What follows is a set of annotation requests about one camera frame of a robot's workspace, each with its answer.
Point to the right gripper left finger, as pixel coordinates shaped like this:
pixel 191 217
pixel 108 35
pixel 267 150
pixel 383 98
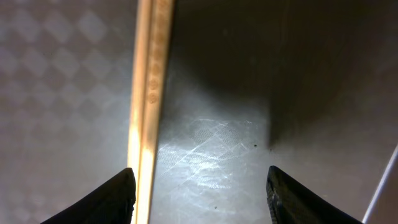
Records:
pixel 110 203

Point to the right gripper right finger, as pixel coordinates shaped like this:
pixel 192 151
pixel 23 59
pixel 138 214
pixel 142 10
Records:
pixel 290 202

